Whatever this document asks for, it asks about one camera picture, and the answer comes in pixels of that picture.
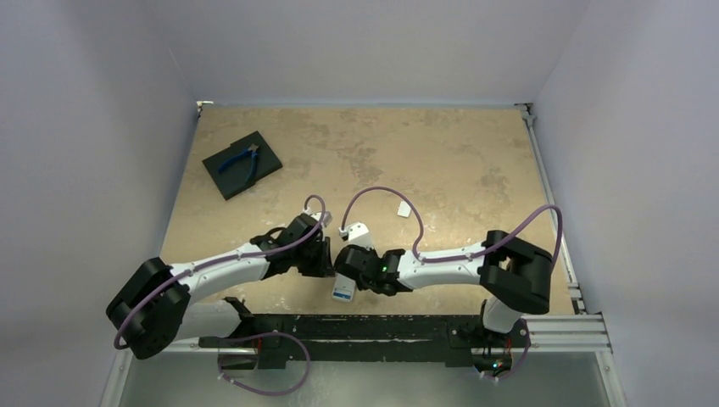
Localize white remote control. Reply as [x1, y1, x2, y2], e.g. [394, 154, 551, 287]
[331, 274, 356, 303]

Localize white battery cover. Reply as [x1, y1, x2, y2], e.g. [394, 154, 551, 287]
[397, 201, 412, 219]

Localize blue battery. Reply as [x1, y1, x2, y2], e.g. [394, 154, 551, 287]
[333, 289, 353, 298]

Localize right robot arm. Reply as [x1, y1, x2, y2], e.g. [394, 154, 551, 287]
[332, 222, 554, 345]

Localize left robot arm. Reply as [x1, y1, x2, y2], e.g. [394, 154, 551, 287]
[106, 211, 334, 360]

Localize black square pad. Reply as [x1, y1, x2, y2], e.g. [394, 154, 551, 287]
[203, 131, 283, 201]

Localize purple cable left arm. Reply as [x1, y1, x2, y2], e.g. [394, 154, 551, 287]
[114, 194, 328, 351]

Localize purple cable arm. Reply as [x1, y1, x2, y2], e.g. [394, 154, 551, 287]
[340, 186, 564, 383]
[114, 194, 328, 351]

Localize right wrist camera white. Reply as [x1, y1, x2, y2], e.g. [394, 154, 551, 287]
[338, 222, 375, 249]

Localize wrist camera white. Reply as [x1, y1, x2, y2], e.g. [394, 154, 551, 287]
[338, 222, 375, 249]
[310, 211, 332, 228]

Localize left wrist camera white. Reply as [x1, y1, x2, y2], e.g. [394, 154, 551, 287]
[310, 211, 332, 228]

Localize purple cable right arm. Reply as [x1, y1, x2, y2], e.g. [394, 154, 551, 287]
[340, 186, 564, 383]

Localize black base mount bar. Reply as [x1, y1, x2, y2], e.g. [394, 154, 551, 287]
[199, 298, 530, 373]

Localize blue handled pliers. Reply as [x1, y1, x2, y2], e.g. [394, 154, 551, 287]
[218, 144, 259, 185]

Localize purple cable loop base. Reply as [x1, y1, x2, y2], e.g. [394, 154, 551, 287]
[216, 332, 312, 397]

